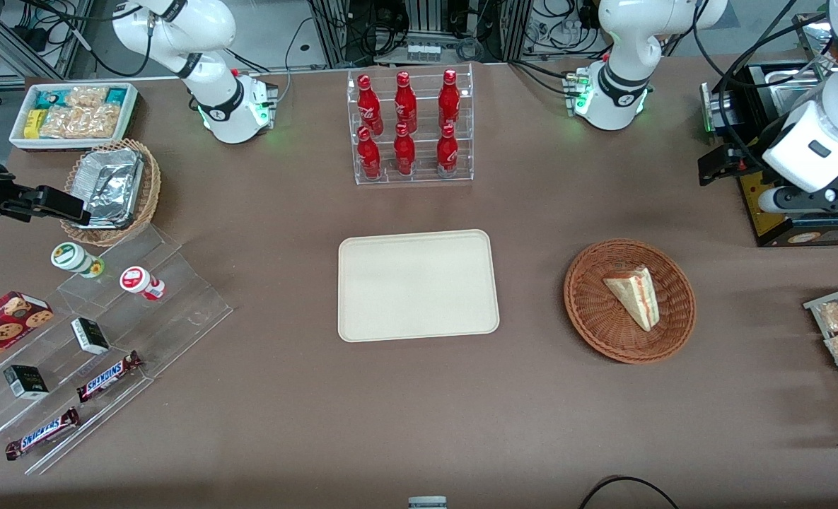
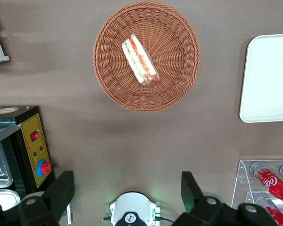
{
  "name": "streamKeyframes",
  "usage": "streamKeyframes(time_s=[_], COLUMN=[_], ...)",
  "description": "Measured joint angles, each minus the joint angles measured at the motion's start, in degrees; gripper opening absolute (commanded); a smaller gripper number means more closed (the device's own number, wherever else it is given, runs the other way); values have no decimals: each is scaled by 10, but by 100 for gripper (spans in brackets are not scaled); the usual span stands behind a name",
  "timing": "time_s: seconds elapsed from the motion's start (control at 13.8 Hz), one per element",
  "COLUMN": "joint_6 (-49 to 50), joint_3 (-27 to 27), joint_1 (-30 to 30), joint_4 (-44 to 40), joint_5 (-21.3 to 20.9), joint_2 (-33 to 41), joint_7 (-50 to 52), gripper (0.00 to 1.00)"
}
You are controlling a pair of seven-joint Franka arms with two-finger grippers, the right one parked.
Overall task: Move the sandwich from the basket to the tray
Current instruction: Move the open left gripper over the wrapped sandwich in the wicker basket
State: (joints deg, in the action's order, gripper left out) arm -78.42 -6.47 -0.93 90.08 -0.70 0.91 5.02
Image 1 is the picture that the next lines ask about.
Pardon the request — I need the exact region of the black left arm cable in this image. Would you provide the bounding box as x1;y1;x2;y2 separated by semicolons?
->
693;0;826;167

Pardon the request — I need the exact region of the red cookie box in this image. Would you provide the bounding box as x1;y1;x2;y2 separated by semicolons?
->
0;291;55;375

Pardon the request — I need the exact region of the clear acrylic step display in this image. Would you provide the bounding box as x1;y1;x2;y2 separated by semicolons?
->
0;225;234;476

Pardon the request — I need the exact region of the clear acrylic bottle rack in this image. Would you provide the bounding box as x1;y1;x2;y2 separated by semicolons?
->
347;64;475;186

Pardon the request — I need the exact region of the brown wicker basket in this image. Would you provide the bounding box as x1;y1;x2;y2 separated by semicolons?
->
564;239;697;365

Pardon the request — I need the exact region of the black table cable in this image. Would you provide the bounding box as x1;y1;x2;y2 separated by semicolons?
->
578;476;681;509

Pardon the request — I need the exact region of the grey left wrist camera bracket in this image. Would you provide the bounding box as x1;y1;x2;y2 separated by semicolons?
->
758;185;838;213

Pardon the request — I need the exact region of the green lid yogurt bottle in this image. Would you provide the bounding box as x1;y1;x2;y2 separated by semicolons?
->
51;242;105;279

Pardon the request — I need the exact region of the Snickers chocolate bar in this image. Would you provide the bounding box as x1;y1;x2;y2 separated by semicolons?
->
5;408;81;461
76;351;144;404

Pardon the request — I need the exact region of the red cola bottle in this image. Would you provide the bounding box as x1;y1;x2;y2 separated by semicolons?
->
394;71;418;134
357;74;384;135
393;122;417;176
438;69;461;129
436;124;459;174
357;126;382;180

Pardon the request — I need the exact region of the beige plastic tray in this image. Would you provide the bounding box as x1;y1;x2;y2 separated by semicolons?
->
337;228;501;344

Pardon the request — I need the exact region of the clear bag of crackers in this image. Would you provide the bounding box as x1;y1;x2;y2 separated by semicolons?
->
40;105;122;140
65;86;112;110

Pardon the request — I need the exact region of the aluminium foil container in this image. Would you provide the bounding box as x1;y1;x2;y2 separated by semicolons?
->
72;147;144;228

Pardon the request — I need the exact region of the white rectangular snack bin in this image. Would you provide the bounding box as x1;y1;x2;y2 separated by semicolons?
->
8;83;140;153

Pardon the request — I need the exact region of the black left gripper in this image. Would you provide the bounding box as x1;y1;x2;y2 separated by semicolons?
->
698;145;766;187

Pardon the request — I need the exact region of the small black box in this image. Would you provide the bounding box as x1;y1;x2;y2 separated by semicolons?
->
71;317;110;355
3;365;50;400

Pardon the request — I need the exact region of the steel food pan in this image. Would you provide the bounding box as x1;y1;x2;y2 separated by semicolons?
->
751;62;833;121

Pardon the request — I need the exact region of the black food warmer cabinet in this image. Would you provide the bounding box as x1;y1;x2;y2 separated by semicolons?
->
698;14;838;248

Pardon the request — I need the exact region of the metal snack tray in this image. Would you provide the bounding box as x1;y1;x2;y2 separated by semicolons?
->
804;281;838;432

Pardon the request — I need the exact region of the triangle sandwich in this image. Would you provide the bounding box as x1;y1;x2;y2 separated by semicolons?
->
603;267;660;332

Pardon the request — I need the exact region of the light wicker basket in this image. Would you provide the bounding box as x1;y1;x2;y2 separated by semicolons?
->
60;139;161;247

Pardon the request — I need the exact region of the red lid yogurt bottle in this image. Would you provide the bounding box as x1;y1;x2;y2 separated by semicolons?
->
120;266;166;301

